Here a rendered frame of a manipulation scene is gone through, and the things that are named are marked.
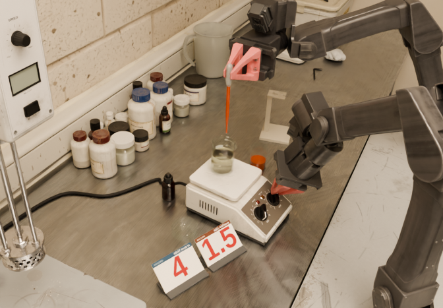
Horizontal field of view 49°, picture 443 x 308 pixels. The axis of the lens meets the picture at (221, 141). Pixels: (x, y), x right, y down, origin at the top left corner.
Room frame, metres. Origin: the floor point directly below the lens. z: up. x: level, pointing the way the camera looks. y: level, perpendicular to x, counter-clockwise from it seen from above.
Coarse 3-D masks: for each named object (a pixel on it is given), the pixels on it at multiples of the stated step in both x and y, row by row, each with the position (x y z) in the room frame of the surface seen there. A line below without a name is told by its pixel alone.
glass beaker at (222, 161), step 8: (216, 136) 0.86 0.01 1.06; (224, 136) 0.86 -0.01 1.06; (232, 136) 0.86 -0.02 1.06; (216, 144) 0.86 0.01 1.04; (224, 144) 0.86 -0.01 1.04; (232, 144) 0.85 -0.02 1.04; (216, 152) 0.82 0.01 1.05; (224, 152) 0.82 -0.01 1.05; (232, 152) 0.82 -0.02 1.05; (216, 160) 0.82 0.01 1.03; (224, 160) 0.82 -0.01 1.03; (232, 160) 0.82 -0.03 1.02; (216, 168) 0.82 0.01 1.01; (224, 168) 0.82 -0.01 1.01; (232, 168) 0.83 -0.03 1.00
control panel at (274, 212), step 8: (264, 184) 0.82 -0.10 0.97; (256, 192) 0.80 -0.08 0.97; (264, 192) 0.80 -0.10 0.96; (264, 200) 0.78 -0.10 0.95; (280, 200) 0.80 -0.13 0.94; (248, 208) 0.75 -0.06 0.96; (272, 208) 0.77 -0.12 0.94; (280, 208) 0.78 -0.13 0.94; (248, 216) 0.73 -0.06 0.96; (272, 216) 0.75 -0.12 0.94; (280, 216) 0.76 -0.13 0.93; (256, 224) 0.72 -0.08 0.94; (264, 224) 0.73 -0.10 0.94; (272, 224) 0.74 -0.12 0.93; (264, 232) 0.71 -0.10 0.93
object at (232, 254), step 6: (198, 246) 0.66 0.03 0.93; (240, 246) 0.70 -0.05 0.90; (228, 252) 0.68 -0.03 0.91; (234, 252) 0.68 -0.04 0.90; (240, 252) 0.68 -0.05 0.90; (198, 258) 0.66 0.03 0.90; (204, 258) 0.65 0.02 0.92; (216, 258) 0.66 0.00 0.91; (222, 258) 0.66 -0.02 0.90; (228, 258) 0.66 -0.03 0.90; (234, 258) 0.66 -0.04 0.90; (210, 264) 0.64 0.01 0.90; (216, 264) 0.64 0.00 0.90; (222, 264) 0.65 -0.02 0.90
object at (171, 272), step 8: (176, 256) 0.63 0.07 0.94; (184, 256) 0.64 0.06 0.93; (192, 256) 0.64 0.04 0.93; (160, 264) 0.61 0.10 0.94; (168, 264) 0.61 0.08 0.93; (176, 264) 0.62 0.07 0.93; (184, 264) 0.62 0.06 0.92; (192, 264) 0.63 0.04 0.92; (160, 272) 0.60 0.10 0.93; (168, 272) 0.60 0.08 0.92; (176, 272) 0.61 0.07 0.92; (184, 272) 0.61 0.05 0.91; (192, 272) 0.62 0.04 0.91; (168, 280) 0.59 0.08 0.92; (176, 280) 0.60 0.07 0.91
